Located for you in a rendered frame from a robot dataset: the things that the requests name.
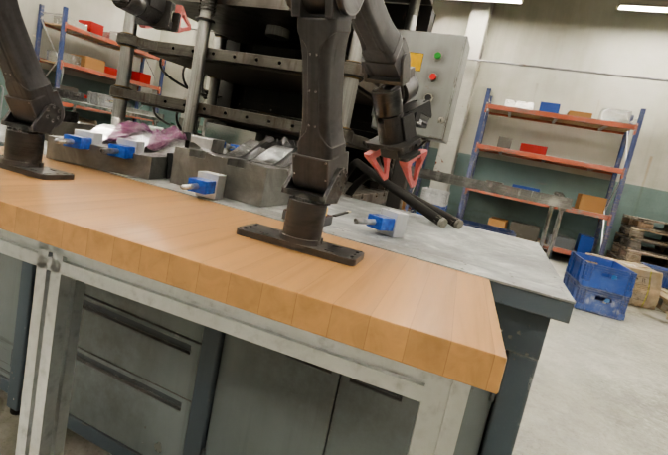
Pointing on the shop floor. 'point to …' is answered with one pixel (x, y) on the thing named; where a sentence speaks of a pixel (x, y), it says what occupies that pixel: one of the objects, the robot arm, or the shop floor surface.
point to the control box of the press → (432, 89)
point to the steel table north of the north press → (111, 110)
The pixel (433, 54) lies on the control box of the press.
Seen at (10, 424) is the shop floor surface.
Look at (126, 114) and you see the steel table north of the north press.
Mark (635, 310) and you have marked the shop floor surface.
